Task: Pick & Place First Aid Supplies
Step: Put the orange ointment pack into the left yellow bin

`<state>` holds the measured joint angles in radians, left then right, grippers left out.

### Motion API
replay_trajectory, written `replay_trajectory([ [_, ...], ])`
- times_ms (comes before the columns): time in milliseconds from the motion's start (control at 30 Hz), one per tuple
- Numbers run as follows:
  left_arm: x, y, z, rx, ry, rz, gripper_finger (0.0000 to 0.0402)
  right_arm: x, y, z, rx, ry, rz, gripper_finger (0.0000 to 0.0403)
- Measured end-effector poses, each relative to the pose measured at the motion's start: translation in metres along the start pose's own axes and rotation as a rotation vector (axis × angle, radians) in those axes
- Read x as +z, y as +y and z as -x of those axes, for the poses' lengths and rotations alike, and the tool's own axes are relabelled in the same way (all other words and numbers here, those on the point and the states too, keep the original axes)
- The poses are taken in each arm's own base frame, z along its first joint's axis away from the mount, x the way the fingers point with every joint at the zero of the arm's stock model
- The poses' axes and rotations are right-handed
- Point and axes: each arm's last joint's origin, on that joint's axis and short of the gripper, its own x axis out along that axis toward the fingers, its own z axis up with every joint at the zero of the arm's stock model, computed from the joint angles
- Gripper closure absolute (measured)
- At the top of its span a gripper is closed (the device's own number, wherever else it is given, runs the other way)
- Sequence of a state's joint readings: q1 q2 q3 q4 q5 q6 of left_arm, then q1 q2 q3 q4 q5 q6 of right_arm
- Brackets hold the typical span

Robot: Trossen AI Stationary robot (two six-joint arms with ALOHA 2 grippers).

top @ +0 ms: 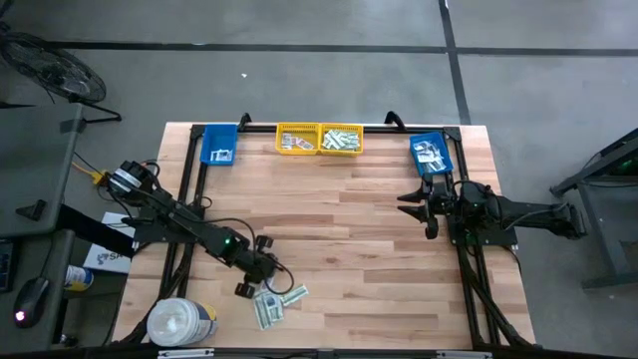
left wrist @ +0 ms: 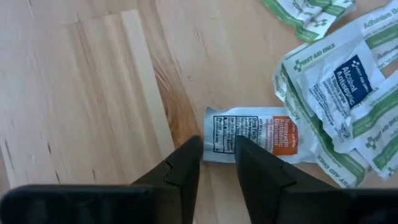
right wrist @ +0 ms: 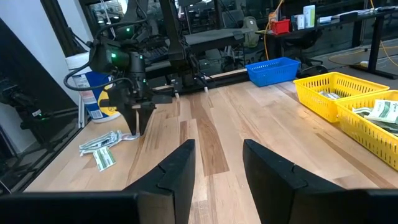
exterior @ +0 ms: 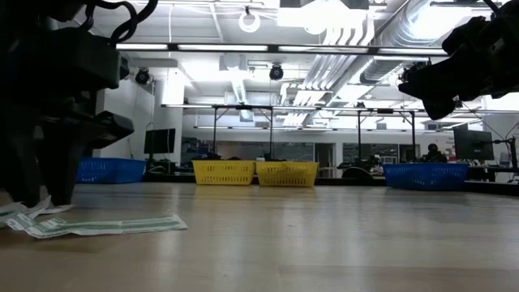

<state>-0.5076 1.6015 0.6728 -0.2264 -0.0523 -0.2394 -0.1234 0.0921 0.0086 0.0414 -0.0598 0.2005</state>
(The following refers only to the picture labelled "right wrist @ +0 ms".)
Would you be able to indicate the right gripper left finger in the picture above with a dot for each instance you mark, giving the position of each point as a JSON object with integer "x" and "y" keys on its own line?
{"x": 161, "y": 199}

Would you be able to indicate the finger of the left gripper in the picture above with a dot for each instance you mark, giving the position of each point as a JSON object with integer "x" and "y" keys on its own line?
{"x": 145, "y": 116}
{"x": 130, "y": 116}

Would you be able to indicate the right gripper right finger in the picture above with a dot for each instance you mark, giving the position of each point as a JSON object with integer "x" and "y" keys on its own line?
{"x": 280, "y": 199}

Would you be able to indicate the white alcohol wipe packet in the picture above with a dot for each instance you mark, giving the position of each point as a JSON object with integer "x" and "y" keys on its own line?
{"x": 113, "y": 137}
{"x": 130, "y": 136}

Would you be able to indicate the green striped bandage packet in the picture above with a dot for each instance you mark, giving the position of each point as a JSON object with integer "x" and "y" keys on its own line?
{"x": 93, "y": 145}
{"x": 104, "y": 158}
{"x": 385, "y": 110}
{"x": 362, "y": 111}

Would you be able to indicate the dark keyboard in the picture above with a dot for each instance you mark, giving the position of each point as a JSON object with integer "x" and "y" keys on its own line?
{"x": 157, "y": 53}

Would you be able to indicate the white wipes canister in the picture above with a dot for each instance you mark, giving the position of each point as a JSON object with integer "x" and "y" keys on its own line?
{"x": 90, "y": 93}

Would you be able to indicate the grey desk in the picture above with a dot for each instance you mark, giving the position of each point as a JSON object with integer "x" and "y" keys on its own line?
{"x": 214, "y": 39}

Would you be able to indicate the yellow plastic basket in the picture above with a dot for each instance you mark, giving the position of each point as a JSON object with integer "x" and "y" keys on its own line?
{"x": 317, "y": 105}
{"x": 363, "y": 133}

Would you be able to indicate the black panel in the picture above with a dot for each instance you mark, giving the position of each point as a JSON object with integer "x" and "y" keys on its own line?
{"x": 28, "y": 62}

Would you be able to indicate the black device with green light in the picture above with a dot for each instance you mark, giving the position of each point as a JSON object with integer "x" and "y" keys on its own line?
{"x": 18, "y": 98}

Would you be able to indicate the blue plastic basket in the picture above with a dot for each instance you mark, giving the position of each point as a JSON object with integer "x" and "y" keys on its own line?
{"x": 270, "y": 73}

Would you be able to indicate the olive backpack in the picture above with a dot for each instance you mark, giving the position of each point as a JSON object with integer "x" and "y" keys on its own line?
{"x": 250, "y": 31}

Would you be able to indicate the red storage box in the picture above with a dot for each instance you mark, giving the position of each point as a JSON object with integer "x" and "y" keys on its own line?
{"x": 280, "y": 26}

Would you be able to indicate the black office chair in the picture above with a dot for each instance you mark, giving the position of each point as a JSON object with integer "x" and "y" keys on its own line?
{"x": 306, "y": 42}

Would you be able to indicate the grey white carton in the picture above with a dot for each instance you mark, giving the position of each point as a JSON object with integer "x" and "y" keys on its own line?
{"x": 298, "y": 21}

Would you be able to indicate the white green carton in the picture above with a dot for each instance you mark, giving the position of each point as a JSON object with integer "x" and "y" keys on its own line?
{"x": 308, "y": 15}

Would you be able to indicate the black background desk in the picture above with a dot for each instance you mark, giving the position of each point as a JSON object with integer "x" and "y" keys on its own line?
{"x": 377, "y": 40}

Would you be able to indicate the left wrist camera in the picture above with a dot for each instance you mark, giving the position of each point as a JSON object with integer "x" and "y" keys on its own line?
{"x": 105, "y": 57}

